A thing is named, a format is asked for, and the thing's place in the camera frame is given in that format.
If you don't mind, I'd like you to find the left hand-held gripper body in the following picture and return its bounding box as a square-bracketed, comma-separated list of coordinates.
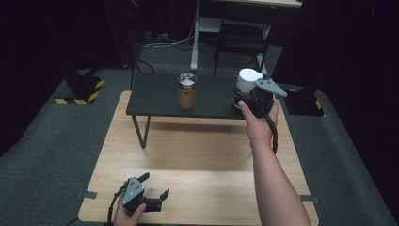
[121, 175, 163, 217]

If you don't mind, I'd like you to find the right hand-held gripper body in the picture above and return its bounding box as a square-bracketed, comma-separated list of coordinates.
[243, 78, 288, 120]

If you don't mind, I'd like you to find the white cup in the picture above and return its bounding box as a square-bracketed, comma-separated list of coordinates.
[232, 68, 263, 109]

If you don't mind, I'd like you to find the glass jar with silver lid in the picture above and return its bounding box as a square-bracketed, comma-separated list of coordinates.
[177, 73, 198, 110]

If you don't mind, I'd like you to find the black shelf with metal legs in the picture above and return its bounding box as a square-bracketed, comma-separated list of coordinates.
[125, 73, 277, 150]

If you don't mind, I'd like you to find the person's left hand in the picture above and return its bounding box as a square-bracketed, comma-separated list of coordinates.
[112, 194, 148, 226]

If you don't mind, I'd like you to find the person's right hand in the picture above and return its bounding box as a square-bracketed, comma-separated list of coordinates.
[238, 97, 279, 147]

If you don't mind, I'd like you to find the hazard-striped stand base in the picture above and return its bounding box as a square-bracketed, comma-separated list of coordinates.
[280, 89, 326, 118]
[54, 73, 105, 105]

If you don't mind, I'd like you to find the black chair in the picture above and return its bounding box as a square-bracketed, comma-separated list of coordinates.
[214, 17, 271, 79]

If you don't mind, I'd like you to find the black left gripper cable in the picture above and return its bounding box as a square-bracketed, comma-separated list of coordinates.
[107, 183, 128, 226]

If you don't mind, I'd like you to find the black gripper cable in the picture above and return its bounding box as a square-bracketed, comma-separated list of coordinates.
[107, 183, 128, 226]
[250, 90, 279, 155]

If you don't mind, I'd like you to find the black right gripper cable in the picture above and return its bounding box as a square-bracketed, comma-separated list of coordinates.
[250, 90, 279, 155]

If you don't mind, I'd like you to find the white desk frame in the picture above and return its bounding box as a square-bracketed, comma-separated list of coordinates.
[190, 0, 302, 78]

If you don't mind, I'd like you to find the bundle of floor cables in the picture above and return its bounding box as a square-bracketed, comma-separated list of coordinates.
[140, 29, 196, 51]

